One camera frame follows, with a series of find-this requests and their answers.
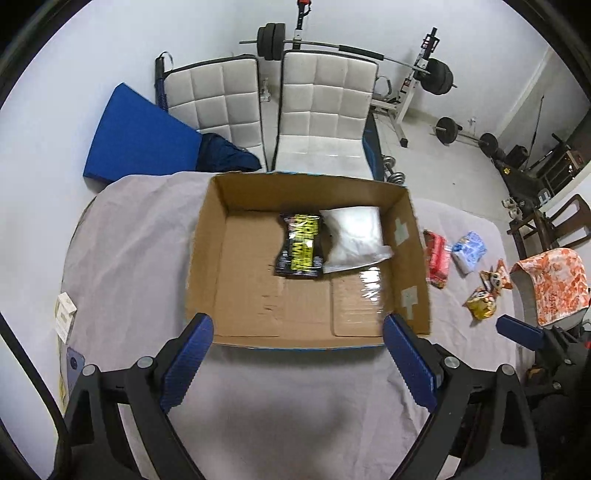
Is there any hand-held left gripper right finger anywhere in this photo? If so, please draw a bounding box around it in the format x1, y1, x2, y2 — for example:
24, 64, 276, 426
382, 313, 541, 480

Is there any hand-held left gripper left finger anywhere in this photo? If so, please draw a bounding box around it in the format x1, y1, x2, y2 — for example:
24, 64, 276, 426
48, 313, 215, 480

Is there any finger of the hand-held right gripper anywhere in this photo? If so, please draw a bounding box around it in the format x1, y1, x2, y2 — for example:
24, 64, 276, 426
496, 315, 555, 355

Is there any orange snack packet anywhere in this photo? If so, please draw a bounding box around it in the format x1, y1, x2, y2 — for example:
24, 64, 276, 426
479, 259, 514, 296

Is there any blue and white packet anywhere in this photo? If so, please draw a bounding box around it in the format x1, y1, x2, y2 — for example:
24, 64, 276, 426
450, 231, 488, 277

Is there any red snack packet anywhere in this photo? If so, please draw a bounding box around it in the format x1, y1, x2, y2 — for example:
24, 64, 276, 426
424, 231, 451, 290

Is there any cardboard box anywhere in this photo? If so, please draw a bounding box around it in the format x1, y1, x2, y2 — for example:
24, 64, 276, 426
185, 172, 431, 350

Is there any orange floral towel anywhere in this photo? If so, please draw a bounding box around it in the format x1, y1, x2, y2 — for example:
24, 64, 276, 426
509, 247, 591, 328

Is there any blue phone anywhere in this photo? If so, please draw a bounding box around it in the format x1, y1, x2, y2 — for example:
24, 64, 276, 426
65, 347, 86, 407

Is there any dark wooden chair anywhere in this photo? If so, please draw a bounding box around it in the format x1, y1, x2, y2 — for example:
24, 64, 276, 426
507, 194, 591, 260

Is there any small white box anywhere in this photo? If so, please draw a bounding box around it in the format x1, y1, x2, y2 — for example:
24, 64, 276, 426
54, 293, 77, 343

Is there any white plastic bag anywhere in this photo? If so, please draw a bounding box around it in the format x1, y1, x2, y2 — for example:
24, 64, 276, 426
318, 206, 394, 274

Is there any black gym bag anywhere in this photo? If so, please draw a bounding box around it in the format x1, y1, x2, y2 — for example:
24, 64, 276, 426
492, 145, 555, 206

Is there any black and yellow snack packet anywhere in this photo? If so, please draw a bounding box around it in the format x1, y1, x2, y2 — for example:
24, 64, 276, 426
273, 212, 324, 278

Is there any wooden shelf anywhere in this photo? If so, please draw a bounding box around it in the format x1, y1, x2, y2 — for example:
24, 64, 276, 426
538, 138, 588, 195

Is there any chrome dumbbell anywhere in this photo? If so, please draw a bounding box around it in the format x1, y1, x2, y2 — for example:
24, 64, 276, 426
382, 156, 407, 186

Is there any dark blue cloth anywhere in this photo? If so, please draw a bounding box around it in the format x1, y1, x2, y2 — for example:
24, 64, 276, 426
196, 133, 263, 174

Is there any short barbell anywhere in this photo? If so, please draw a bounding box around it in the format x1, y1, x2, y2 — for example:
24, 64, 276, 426
434, 117, 499, 155

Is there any blue foam mat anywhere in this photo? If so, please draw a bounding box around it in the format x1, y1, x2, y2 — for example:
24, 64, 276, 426
83, 82, 204, 183

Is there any white weight bench rack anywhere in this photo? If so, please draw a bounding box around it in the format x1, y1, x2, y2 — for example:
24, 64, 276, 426
369, 28, 439, 148

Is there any white quilted chair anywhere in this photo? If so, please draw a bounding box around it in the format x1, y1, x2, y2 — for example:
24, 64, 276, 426
272, 50, 380, 178
161, 54, 267, 171

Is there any black and blue exercise bar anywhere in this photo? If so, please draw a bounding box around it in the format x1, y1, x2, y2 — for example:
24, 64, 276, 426
154, 52, 174, 112

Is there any long barbell with plates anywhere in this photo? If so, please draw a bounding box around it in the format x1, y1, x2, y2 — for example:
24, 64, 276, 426
239, 22, 458, 96

